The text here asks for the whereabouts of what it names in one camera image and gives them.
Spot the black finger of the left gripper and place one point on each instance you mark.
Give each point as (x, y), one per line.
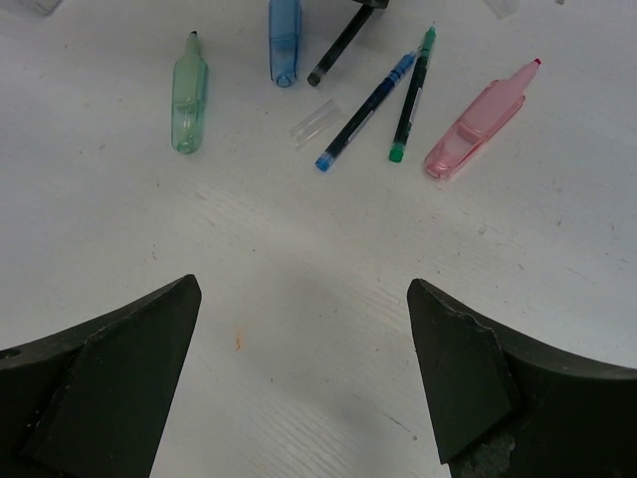
(375, 4)

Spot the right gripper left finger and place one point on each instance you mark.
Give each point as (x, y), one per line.
(93, 400)

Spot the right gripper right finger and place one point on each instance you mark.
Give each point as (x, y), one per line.
(503, 404)

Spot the black pen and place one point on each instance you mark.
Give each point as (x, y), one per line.
(339, 45)

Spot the pink transparent highlighter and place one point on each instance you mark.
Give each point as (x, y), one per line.
(482, 119)

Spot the green transparent highlighter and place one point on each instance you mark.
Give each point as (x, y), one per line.
(189, 96)

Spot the blue transparent highlighter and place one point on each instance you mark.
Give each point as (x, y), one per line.
(285, 27)

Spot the clear pen cap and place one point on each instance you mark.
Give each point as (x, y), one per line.
(316, 123)

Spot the green pen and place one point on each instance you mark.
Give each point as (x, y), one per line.
(414, 91)

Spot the blue pen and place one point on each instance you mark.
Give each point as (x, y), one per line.
(366, 110)

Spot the clear transparent container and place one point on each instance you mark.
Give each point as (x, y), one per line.
(40, 7)

